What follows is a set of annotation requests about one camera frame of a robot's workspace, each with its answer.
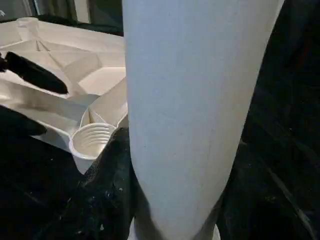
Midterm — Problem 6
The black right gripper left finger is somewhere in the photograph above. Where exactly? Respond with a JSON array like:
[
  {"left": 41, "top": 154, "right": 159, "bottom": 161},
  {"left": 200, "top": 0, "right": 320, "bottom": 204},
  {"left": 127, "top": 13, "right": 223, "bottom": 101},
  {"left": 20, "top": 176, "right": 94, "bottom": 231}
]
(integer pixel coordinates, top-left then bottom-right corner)
[{"left": 42, "top": 127, "right": 137, "bottom": 240}]

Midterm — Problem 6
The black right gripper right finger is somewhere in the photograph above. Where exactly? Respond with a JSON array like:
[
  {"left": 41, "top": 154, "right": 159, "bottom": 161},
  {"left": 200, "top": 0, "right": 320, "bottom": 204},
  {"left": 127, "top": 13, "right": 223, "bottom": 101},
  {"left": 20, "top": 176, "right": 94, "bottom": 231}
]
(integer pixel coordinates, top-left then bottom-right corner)
[{"left": 219, "top": 139, "right": 320, "bottom": 240}]

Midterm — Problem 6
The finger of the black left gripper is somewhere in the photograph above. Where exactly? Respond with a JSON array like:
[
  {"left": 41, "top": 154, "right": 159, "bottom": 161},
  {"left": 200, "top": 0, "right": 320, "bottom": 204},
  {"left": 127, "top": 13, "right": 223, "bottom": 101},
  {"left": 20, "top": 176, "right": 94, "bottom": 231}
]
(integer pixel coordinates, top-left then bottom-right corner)
[
  {"left": 0, "top": 104, "right": 49, "bottom": 140},
  {"left": 0, "top": 51, "right": 69, "bottom": 96}
]

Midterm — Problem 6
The white plastic table top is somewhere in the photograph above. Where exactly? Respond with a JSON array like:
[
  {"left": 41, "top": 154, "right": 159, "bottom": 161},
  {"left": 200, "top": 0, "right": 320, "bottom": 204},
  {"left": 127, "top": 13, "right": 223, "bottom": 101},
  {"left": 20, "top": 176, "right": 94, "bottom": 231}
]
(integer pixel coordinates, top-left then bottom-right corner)
[{"left": 0, "top": 16, "right": 132, "bottom": 176}]

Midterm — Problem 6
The white plastic table leg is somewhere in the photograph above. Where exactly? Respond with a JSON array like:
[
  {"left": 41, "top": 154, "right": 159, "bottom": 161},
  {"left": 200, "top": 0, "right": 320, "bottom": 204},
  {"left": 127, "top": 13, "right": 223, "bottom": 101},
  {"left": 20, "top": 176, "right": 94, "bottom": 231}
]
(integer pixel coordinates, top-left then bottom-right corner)
[{"left": 121, "top": 0, "right": 287, "bottom": 240}]

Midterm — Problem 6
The black work mat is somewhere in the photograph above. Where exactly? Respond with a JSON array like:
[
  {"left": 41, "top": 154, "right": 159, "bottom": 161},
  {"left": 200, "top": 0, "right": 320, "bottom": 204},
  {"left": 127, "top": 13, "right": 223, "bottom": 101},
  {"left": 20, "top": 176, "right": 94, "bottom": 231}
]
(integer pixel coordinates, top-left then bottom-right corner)
[{"left": 0, "top": 0, "right": 320, "bottom": 240}]

